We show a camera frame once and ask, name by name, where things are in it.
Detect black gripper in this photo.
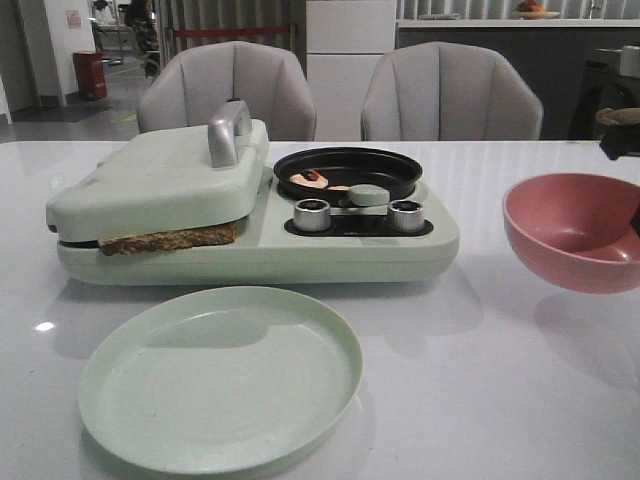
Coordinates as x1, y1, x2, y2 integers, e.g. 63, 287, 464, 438
600, 124, 640, 230

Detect pink bowl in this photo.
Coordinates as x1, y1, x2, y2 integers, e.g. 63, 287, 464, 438
503, 173, 639, 294

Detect shrimp pieces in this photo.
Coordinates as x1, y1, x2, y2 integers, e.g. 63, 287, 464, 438
289, 169, 349, 191

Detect bread slice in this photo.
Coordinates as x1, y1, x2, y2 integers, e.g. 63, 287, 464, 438
98, 221, 238, 256

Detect breakfast maker hinged lid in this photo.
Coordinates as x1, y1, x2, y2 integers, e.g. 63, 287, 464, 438
46, 119, 269, 243

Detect mint green breakfast maker base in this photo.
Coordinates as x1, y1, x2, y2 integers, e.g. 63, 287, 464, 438
57, 167, 460, 285

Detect beige cushion at right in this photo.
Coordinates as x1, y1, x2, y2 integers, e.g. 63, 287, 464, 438
595, 107, 640, 126

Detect dark appliance at right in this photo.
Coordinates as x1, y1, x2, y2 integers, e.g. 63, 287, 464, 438
567, 48, 639, 140

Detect grey counter with white top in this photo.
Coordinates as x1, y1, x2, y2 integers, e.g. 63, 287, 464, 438
396, 19, 639, 140

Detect right silver control knob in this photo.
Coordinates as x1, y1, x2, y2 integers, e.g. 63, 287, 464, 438
386, 200, 425, 233

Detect silver control knob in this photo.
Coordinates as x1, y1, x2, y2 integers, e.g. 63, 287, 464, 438
293, 198, 331, 233
386, 200, 425, 233

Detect fruit plate on counter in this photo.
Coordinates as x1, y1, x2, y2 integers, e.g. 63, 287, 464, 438
512, 0, 560, 20

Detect right grey upholstered chair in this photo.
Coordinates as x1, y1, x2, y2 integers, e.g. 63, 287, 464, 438
361, 42, 544, 141

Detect grey upholstered chair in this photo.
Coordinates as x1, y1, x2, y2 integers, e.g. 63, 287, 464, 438
137, 41, 317, 141
361, 42, 544, 141

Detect black round frying pan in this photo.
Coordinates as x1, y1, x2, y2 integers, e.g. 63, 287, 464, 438
273, 146, 423, 207

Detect left silver control knob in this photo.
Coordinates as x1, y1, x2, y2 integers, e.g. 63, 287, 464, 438
293, 198, 331, 233

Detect mint green round plate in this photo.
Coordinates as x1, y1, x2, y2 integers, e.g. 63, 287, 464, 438
78, 286, 363, 475

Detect left grey upholstered chair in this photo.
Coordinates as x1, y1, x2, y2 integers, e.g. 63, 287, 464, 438
137, 41, 317, 141

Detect seated person in background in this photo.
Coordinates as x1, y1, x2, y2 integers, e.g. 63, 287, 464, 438
125, 0, 160, 78

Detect red bin in background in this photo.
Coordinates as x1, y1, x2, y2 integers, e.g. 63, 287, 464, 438
73, 51, 107, 100

